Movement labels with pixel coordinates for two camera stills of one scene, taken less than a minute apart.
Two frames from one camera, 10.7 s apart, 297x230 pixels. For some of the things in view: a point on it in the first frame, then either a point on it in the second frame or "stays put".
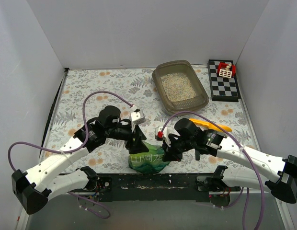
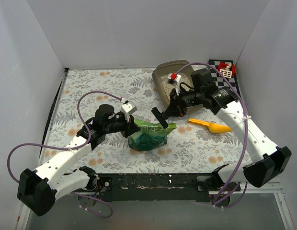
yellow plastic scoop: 206,123 stays put
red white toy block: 226,70 stays put
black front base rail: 152,188 stays put
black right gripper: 168,146 → 174,105
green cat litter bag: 149,162 → 151,135
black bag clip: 197,155 → 162,116
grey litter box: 178,88 stays put
